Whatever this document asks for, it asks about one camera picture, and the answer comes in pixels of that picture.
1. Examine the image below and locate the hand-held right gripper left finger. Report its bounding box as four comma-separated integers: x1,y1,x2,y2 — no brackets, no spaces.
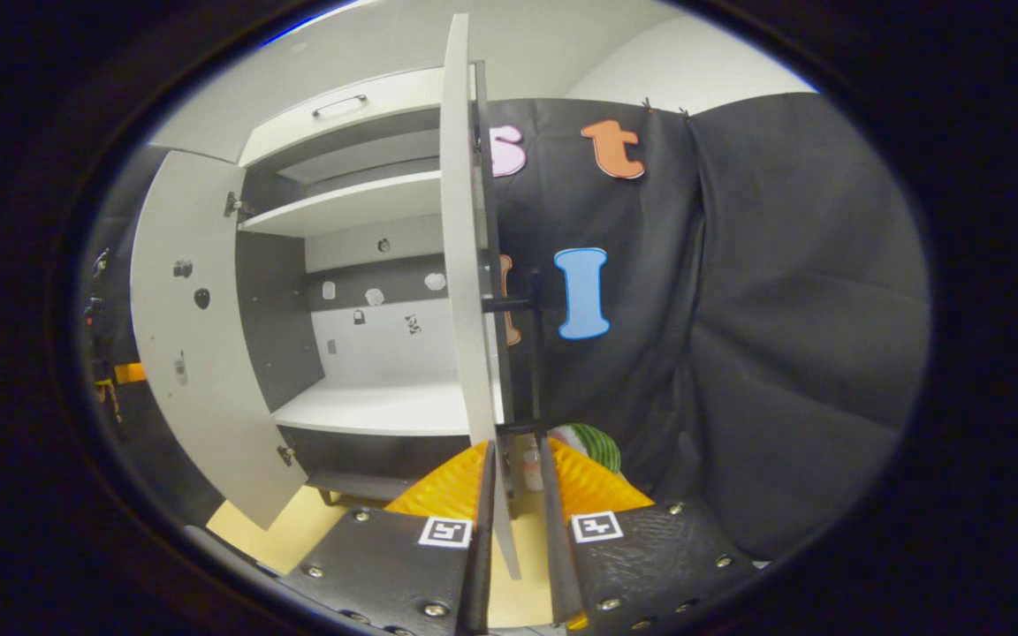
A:
279,440,497,636

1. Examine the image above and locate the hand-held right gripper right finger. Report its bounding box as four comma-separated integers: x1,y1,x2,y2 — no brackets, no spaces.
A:
541,437,762,632

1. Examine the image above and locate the white double-door shoe cabinet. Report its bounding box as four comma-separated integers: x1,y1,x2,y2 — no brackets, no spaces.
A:
129,13,528,579

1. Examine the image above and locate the white cabinet shelf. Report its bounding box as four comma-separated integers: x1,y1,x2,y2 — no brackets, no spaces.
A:
272,380,475,436
239,170,444,238

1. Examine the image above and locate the white cabinet drawer front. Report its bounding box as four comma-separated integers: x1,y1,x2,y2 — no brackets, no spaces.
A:
238,68,448,169

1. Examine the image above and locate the green striped watermelon toy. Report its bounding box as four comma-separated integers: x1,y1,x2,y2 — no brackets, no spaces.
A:
549,422,623,478

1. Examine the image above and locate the metal drawer handle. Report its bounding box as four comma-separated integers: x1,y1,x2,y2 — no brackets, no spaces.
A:
312,94,368,118

